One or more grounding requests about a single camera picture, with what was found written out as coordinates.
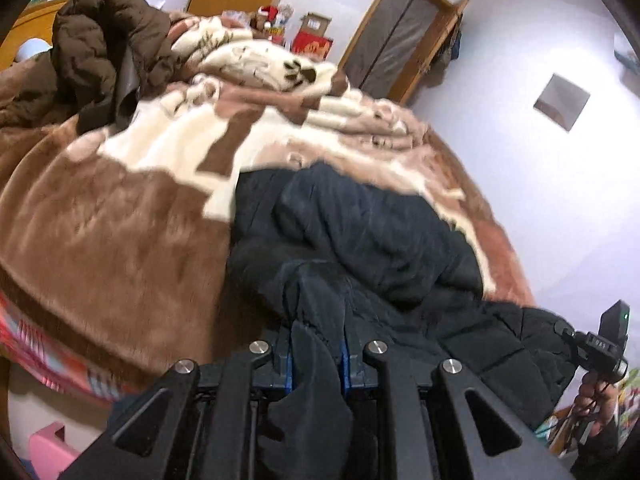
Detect black puffer jacket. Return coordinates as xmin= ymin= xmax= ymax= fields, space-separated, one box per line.
xmin=228 ymin=164 xmax=575 ymax=479

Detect person's right hand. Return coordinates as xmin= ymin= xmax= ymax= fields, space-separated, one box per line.
xmin=572 ymin=372 xmax=618 ymax=437

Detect pink plastic stool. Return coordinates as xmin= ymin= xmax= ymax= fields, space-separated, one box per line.
xmin=28 ymin=422 xmax=80 ymax=480

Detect brown cream fleece blanket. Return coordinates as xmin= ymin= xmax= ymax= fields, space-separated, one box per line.
xmin=1 ymin=18 xmax=534 ymax=386

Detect red patterned bed sheet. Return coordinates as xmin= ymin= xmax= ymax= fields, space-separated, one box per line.
xmin=1 ymin=294 xmax=138 ymax=404

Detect hanging bags on door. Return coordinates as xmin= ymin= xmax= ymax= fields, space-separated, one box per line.
xmin=426 ymin=22 xmax=462 ymax=88

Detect red gift box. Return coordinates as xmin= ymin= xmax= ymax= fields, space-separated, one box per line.
xmin=291 ymin=30 xmax=333 ymax=61

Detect wooden framed grey door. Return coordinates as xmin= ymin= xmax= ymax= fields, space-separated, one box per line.
xmin=338 ymin=0 xmax=470 ymax=105

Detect cardboard box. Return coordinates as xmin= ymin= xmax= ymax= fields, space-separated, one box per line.
xmin=299 ymin=12 xmax=332 ymax=37

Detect dark brown jacket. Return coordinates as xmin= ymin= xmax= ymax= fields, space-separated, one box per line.
xmin=1 ymin=0 xmax=177 ymax=133

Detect red santa hat plush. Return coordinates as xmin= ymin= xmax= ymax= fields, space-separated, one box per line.
xmin=250 ymin=6 xmax=279 ymax=34

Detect wooden headboard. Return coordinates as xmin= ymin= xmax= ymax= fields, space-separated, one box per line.
xmin=1 ymin=0 xmax=67 ymax=70

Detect grey wall panel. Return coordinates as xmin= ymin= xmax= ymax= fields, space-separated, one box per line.
xmin=534 ymin=74 xmax=590 ymax=131

